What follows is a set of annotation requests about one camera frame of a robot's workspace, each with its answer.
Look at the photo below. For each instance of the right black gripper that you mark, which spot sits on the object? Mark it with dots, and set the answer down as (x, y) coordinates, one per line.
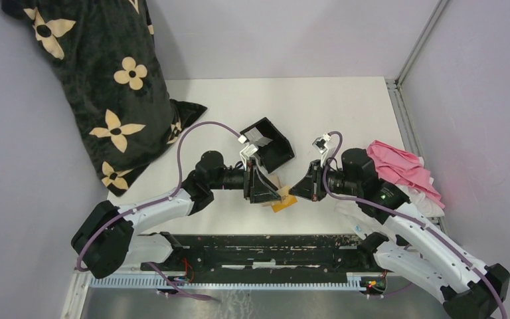
(311, 186)

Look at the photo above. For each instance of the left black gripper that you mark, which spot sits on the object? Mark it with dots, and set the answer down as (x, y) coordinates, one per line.
(257, 187)

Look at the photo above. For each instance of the black plastic tray box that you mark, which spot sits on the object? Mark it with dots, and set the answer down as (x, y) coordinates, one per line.
(274, 149)

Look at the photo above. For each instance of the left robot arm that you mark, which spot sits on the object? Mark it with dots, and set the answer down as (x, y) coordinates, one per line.
(112, 236)

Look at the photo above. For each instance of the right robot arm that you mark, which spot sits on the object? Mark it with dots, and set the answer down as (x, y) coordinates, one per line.
(400, 239)

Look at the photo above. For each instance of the stack of credit cards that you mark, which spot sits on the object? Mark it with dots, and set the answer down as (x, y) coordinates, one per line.
(256, 137)

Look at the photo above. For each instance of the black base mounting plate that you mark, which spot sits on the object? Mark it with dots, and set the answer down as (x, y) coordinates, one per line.
(268, 259)

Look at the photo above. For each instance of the pink cloth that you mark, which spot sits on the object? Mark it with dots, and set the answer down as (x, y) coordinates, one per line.
(404, 169)

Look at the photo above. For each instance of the white cloth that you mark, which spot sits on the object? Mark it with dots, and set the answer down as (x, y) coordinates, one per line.
(424, 208)

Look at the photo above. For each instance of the black floral blanket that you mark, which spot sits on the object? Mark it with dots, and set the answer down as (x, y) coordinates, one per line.
(103, 54)

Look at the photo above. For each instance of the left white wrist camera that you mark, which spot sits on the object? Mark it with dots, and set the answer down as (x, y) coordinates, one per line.
(248, 149)

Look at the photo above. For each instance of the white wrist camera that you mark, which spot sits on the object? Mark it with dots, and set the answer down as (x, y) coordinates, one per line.
(248, 149)
(324, 146)

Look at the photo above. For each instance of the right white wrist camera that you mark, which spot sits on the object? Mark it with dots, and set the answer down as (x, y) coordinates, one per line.
(324, 146)

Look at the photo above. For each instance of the aluminium frame rail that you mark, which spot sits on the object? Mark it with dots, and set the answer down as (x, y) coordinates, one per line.
(395, 86)

